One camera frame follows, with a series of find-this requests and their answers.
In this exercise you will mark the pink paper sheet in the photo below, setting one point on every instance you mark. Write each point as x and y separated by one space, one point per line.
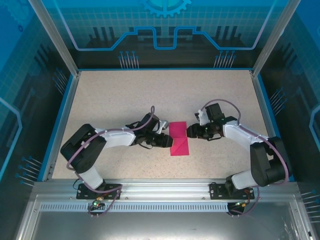
178 130

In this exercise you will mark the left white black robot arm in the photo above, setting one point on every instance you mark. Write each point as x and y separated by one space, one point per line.
82 150

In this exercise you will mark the aluminium mounting rail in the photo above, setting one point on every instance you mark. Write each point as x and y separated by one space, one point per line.
165 188

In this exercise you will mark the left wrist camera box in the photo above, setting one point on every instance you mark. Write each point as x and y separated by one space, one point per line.
163 125

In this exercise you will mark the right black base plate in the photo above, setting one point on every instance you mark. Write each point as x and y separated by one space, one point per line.
216 191

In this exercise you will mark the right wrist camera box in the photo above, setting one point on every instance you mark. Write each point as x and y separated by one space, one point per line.
201 116

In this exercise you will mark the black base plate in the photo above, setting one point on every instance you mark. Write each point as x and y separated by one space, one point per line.
216 191
112 193

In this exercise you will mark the metal tray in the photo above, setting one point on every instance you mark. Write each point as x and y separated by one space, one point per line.
160 225

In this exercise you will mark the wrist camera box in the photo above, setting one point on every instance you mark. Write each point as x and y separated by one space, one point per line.
201 116
163 125

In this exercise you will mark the aluminium frame post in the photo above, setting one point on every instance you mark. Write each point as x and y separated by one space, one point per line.
275 32
53 37

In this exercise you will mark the aluminium side rail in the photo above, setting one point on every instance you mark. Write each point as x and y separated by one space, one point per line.
62 120
268 120

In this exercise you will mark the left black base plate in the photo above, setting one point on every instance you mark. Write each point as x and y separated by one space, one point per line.
112 193

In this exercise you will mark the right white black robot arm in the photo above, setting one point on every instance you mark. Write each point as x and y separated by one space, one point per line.
262 160

